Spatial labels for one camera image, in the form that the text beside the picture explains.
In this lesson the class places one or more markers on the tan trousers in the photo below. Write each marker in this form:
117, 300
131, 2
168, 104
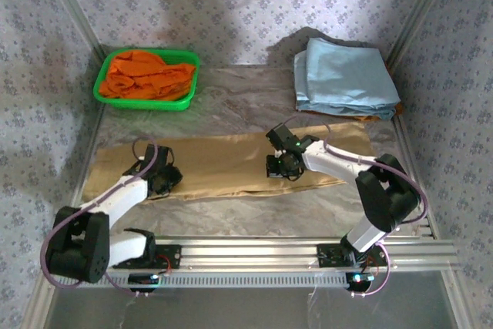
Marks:
223, 163

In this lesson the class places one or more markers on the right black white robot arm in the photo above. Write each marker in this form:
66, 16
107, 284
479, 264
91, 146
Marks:
385, 198

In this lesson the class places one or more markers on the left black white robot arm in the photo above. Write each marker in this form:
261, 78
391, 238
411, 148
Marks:
77, 252

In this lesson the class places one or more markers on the orange crumpled trousers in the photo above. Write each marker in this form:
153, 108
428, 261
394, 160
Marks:
146, 74

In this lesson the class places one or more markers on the light blue folded trousers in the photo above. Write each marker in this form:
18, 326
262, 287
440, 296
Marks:
346, 74

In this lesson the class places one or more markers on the green plastic basket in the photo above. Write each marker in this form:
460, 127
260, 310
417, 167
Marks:
154, 105

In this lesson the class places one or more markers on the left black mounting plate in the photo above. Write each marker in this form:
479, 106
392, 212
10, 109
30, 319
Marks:
169, 256

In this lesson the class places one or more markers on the black mounting plate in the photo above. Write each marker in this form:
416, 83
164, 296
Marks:
327, 256
169, 256

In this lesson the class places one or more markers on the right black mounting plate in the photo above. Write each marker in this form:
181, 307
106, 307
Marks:
327, 256

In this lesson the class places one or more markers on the black controller box blue light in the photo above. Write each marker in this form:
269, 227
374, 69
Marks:
140, 279

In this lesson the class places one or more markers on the black controller board green light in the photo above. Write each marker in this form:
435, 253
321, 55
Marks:
360, 284

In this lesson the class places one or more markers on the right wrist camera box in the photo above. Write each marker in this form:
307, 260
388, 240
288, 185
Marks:
281, 135

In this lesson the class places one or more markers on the aluminium table side rail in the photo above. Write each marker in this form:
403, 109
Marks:
90, 128
408, 144

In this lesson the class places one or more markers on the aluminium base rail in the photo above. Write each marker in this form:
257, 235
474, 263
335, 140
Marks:
246, 252

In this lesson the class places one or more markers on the aluminium upright frame post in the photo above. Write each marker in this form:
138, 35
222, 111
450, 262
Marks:
73, 13
423, 13

